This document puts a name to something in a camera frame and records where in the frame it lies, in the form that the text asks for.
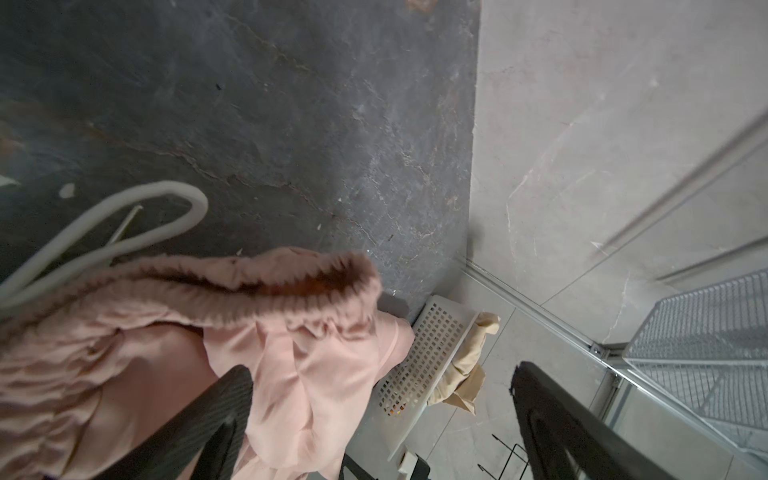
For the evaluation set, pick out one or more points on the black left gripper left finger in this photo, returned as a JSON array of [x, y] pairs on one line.
[[207, 434]]

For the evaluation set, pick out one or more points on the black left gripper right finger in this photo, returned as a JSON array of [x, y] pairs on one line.
[[562, 437]]

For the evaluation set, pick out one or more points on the pink drawstring shorts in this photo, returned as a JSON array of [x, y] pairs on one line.
[[96, 357]]

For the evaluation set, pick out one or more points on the beige shorts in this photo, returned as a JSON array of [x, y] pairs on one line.
[[464, 377]]

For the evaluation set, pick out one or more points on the white plastic laundry basket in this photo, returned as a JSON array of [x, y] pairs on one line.
[[400, 398]]

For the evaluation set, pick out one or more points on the black wire hook rack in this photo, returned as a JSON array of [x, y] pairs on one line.
[[504, 460]]

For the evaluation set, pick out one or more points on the white wire wall basket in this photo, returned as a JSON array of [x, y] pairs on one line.
[[707, 350]]

